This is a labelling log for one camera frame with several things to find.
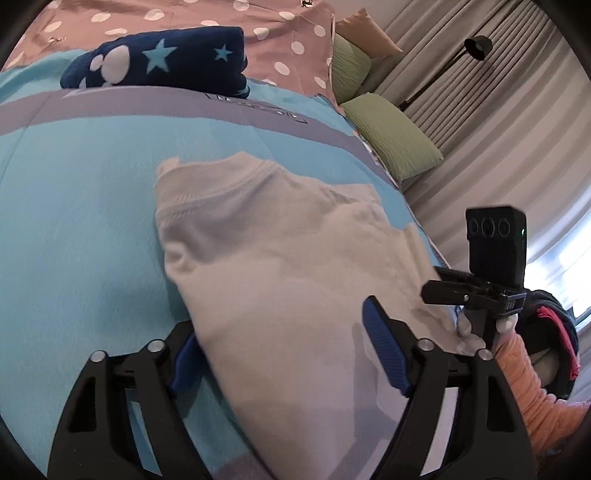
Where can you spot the blue striped duvet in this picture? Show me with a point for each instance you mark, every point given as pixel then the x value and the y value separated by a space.
pixel 78 207

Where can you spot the grey curtain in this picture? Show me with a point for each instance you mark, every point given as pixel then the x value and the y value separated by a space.
pixel 508 138

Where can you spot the white t-shirt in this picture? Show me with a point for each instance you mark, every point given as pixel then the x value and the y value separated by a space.
pixel 286 277

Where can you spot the pink polka dot sheet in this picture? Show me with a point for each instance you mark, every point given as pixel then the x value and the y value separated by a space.
pixel 277 37

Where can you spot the beige pillow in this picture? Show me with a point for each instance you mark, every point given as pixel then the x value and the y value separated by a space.
pixel 364 30

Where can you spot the small green pillow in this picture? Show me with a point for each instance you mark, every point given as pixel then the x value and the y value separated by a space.
pixel 348 69

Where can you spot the person's right hand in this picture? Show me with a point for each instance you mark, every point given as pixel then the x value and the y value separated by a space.
pixel 466 327

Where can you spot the navy star blanket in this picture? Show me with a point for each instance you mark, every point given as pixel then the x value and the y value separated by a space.
pixel 184 55

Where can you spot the large green pillow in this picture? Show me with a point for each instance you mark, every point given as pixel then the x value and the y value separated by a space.
pixel 392 134

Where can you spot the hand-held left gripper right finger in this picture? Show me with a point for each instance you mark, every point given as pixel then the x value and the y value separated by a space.
pixel 383 341

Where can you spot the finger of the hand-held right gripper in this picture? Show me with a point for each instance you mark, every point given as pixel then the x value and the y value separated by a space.
pixel 461 274
pixel 452 293

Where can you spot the black floor lamp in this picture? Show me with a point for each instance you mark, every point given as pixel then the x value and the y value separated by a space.
pixel 478 46

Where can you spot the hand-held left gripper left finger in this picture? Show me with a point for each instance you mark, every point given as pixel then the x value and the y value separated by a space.
pixel 182 369

